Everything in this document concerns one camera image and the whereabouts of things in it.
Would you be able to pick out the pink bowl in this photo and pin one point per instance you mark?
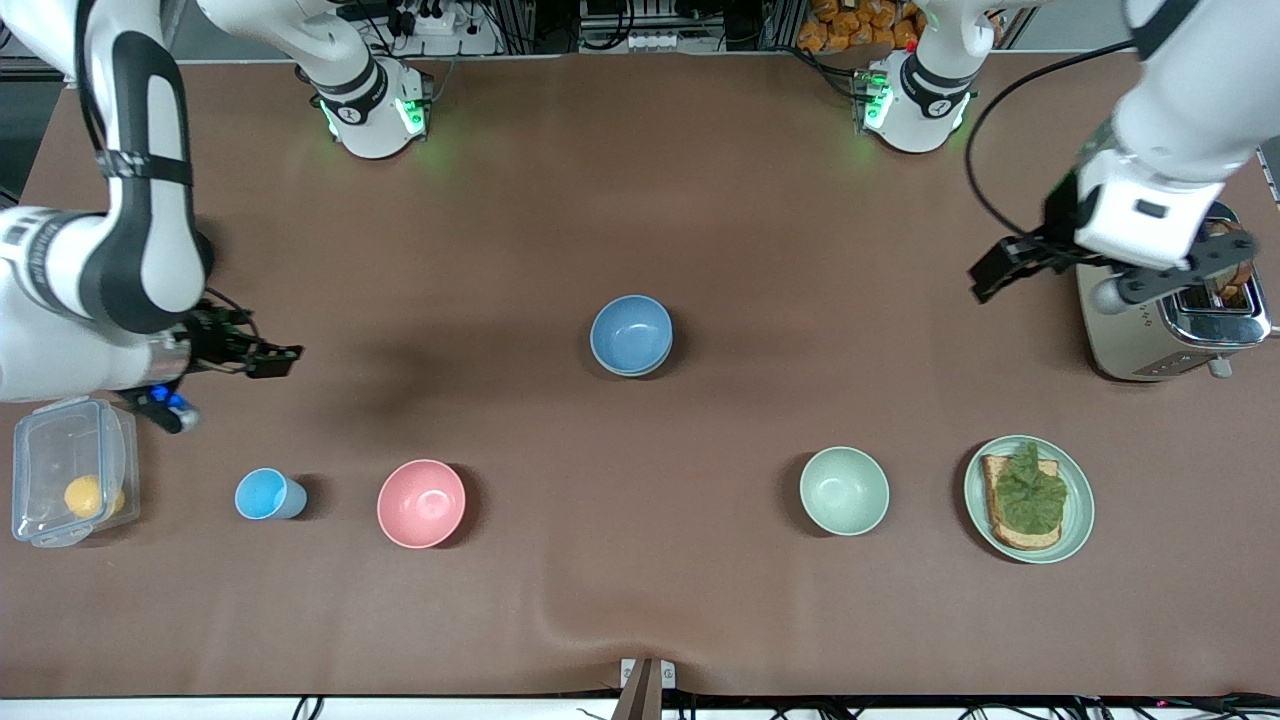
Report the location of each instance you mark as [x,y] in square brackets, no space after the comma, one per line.
[421,503]

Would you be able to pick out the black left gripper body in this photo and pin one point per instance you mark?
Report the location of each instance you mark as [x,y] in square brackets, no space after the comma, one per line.
[1052,243]

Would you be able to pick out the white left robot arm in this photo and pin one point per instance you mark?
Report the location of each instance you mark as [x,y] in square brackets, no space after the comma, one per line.
[1150,120]

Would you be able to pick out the brown table cloth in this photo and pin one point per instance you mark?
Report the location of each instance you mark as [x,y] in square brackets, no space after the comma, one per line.
[640,200]

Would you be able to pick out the blue cup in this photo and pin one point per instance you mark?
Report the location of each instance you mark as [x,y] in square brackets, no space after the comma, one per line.
[262,494]

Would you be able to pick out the clear plastic lidded container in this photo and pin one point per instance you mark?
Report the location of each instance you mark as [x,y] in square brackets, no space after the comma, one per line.
[50,450]

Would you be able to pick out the bread slice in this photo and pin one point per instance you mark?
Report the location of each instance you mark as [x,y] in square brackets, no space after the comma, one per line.
[1020,540]

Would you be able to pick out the blue bowl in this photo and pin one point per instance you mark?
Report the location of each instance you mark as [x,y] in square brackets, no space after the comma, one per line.
[630,330]

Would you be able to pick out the green bowl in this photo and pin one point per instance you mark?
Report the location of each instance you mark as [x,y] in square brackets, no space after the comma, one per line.
[630,374]
[844,490]

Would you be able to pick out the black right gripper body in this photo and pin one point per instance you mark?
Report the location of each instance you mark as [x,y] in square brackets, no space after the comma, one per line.
[211,340]

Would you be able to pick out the metal clamp bracket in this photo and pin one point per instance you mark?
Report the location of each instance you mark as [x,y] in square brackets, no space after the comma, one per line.
[665,674]

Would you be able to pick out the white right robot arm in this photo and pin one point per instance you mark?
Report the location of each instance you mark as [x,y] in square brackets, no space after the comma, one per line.
[60,290]

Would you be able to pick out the brown toast slice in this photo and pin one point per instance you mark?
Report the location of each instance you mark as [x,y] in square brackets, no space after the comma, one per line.
[1235,282]

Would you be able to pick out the white power strip with plugs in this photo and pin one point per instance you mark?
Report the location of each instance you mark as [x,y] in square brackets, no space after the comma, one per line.
[430,22]

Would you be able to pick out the green lettuce leaf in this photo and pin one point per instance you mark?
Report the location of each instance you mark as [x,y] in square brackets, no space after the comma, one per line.
[1032,495]

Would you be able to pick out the brown post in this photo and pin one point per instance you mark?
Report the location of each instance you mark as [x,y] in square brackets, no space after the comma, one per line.
[636,695]

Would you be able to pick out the bag of orange snacks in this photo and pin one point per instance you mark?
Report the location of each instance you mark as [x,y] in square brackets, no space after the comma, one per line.
[850,25]

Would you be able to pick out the yellow lemon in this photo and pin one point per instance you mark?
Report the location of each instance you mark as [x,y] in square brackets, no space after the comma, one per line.
[83,496]

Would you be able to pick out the beige and chrome toaster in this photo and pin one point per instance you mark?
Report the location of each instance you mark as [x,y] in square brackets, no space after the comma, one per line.
[1120,330]

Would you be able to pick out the green plate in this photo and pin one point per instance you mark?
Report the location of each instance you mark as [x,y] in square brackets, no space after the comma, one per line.
[1080,510]

